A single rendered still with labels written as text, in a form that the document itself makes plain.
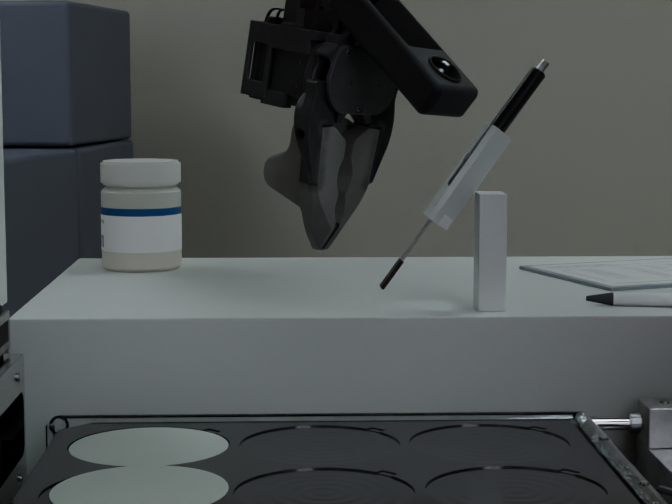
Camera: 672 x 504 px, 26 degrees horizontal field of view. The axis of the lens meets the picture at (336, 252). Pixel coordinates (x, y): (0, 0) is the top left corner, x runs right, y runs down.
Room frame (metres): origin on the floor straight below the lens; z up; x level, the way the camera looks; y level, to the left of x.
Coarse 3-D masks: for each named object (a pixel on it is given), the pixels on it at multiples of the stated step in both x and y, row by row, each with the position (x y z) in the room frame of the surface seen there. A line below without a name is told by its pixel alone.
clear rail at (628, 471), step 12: (576, 420) 0.97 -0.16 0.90; (588, 420) 0.96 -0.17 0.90; (588, 432) 0.93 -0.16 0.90; (600, 432) 0.92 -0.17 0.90; (600, 444) 0.90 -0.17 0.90; (612, 444) 0.89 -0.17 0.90; (612, 456) 0.87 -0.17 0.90; (624, 456) 0.86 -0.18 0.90; (612, 468) 0.85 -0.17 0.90; (624, 468) 0.84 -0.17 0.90; (624, 480) 0.82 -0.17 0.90; (636, 480) 0.81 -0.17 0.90; (636, 492) 0.80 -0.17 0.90; (648, 492) 0.78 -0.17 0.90
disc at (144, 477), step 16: (64, 480) 0.82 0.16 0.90; (80, 480) 0.82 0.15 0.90; (96, 480) 0.82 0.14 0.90; (112, 480) 0.82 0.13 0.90; (128, 480) 0.82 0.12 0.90; (144, 480) 0.82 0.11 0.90; (160, 480) 0.82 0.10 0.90; (176, 480) 0.82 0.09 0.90; (192, 480) 0.82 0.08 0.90; (208, 480) 0.81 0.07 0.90; (224, 480) 0.81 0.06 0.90; (64, 496) 0.79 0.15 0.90; (80, 496) 0.79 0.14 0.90; (96, 496) 0.79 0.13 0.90; (112, 496) 0.79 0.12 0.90; (128, 496) 0.79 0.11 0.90; (144, 496) 0.78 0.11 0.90; (160, 496) 0.78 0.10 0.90; (176, 496) 0.78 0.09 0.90; (192, 496) 0.78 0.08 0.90; (208, 496) 0.78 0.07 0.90
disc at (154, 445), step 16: (112, 432) 0.94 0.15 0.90; (128, 432) 0.94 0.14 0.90; (144, 432) 0.94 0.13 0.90; (160, 432) 0.94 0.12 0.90; (176, 432) 0.94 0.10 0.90; (192, 432) 0.94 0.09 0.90; (208, 432) 0.94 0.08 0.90; (80, 448) 0.89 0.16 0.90; (96, 448) 0.89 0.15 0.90; (112, 448) 0.89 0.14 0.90; (128, 448) 0.89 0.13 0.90; (144, 448) 0.89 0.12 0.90; (160, 448) 0.89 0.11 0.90; (176, 448) 0.89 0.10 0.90; (192, 448) 0.89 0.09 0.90; (208, 448) 0.89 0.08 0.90; (224, 448) 0.89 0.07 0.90; (112, 464) 0.85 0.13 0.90; (128, 464) 0.85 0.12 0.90; (144, 464) 0.85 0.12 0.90; (160, 464) 0.85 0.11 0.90
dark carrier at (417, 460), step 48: (96, 432) 0.93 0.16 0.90; (240, 432) 0.93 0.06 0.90; (288, 432) 0.94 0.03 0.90; (336, 432) 0.94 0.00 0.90; (384, 432) 0.93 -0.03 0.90; (432, 432) 0.94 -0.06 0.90; (480, 432) 0.94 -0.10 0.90; (528, 432) 0.94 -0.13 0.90; (576, 432) 0.93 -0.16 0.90; (48, 480) 0.82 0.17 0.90; (240, 480) 0.82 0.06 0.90; (288, 480) 0.82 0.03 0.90; (336, 480) 0.82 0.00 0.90; (384, 480) 0.82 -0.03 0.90; (432, 480) 0.82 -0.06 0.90; (480, 480) 0.82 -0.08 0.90; (528, 480) 0.82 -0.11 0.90; (576, 480) 0.82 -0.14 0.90
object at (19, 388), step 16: (0, 368) 0.94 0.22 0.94; (16, 368) 0.97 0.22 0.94; (0, 384) 0.91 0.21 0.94; (16, 384) 0.96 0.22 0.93; (0, 400) 0.91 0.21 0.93; (16, 400) 0.99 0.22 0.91; (16, 416) 0.99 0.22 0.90; (16, 432) 0.99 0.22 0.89; (16, 448) 0.99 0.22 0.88; (0, 464) 0.96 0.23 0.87; (16, 464) 0.96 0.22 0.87; (0, 480) 0.92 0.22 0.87; (16, 480) 0.96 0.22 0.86; (0, 496) 0.90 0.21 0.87
